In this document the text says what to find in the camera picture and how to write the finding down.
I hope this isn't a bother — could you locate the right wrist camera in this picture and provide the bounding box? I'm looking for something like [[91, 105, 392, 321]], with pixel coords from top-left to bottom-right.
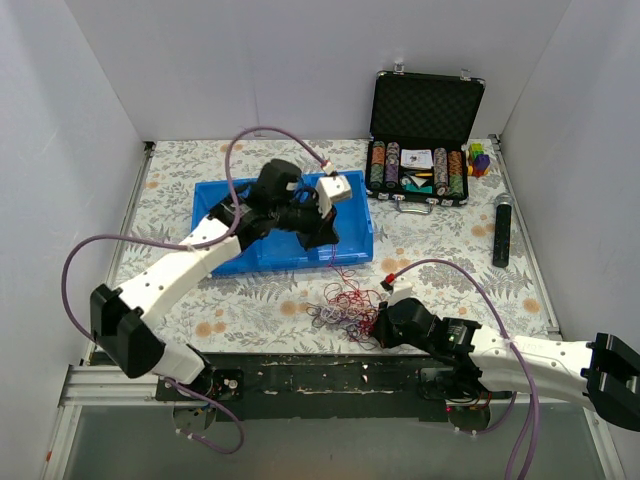
[[381, 274, 413, 306]]

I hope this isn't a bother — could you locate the colourful block toy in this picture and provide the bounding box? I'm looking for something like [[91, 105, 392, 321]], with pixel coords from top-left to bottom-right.
[[467, 143, 491, 178]]

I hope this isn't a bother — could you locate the black microphone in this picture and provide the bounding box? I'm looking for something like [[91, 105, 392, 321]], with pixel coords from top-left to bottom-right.
[[492, 193, 513, 268]]

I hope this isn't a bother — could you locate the white cable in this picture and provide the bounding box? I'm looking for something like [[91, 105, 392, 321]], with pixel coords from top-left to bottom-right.
[[305, 297, 371, 331]]

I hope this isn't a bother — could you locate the black poker chip case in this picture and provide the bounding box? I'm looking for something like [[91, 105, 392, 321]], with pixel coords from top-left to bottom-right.
[[365, 71, 486, 207]]

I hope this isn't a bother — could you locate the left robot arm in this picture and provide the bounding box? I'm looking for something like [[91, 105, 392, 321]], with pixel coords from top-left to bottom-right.
[[90, 159, 352, 400]]

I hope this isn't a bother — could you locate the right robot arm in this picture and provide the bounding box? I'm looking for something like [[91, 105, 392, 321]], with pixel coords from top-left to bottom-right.
[[372, 298, 639, 431]]

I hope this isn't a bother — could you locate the blue three-compartment bin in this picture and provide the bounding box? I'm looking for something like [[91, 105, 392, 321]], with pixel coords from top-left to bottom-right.
[[214, 170, 373, 275]]

